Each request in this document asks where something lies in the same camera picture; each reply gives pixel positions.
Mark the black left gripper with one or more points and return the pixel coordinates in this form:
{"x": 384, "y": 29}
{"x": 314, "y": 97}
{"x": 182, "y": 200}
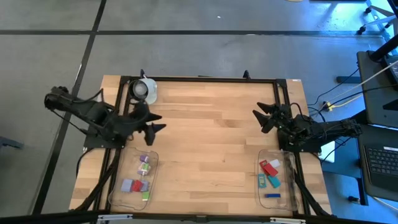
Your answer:
{"x": 133, "y": 124}

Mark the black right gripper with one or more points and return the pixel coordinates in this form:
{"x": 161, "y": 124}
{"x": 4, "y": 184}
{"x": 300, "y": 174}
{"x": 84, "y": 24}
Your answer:
{"x": 283, "y": 118}

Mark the purple cylindrical adapter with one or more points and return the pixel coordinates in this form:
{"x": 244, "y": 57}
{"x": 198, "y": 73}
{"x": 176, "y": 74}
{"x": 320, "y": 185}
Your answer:
{"x": 144, "y": 158}

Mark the red block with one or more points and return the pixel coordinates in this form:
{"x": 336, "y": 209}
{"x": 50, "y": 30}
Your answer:
{"x": 263, "y": 162}
{"x": 270, "y": 170}

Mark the white adapter block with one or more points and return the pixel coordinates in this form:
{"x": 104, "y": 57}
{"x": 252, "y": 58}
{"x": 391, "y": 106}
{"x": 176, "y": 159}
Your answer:
{"x": 275, "y": 162}

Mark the teal rectangular block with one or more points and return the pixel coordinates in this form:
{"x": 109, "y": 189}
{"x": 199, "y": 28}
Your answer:
{"x": 262, "y": 181}

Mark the small teal block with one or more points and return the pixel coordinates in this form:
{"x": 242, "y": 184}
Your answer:
{"x": 274, "y": 182}

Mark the blue framed digital display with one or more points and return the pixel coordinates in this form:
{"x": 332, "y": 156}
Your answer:
{"x": 272, "y": 195}

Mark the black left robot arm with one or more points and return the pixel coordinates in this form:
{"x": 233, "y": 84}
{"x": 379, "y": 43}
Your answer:
{"x": 93, "y": 115}

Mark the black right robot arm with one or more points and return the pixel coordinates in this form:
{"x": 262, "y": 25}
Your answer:
{"x": 326, "y": 129}

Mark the office chair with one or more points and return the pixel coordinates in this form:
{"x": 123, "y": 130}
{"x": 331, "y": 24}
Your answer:
{"x": 377, "y": 21}

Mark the black table clamp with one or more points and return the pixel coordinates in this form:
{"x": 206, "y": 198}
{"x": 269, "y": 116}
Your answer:
{"x": 142, "y": 73}
{"x": 246, "y": 74}

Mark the clear plastic bin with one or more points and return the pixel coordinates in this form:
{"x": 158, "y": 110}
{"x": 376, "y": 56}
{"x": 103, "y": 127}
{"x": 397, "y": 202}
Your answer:
{"x": 280, "y": 203}
{"x": 130, "y": 202}

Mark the black side desk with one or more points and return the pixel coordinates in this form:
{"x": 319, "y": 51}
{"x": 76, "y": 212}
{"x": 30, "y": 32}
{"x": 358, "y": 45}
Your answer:
{"x": 376, "y": 105}

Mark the black laptop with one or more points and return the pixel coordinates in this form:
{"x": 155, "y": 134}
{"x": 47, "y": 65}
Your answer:
{"x": 382, "y": 161}

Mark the black rig crossbar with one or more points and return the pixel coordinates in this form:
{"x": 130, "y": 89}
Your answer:
{"x": 46, "y": 217}

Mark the grey floor stand foot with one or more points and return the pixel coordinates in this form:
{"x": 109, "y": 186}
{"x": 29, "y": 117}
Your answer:
{"x": 9, "y": 143}

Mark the black table frame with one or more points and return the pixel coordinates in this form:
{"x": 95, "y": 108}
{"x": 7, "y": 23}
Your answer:
{"x": 199, "y": 79}

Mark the black frame strut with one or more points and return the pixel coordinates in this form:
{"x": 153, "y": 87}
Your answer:
{"x": 308, "y": 194}
{"x": 99, "y": 183}

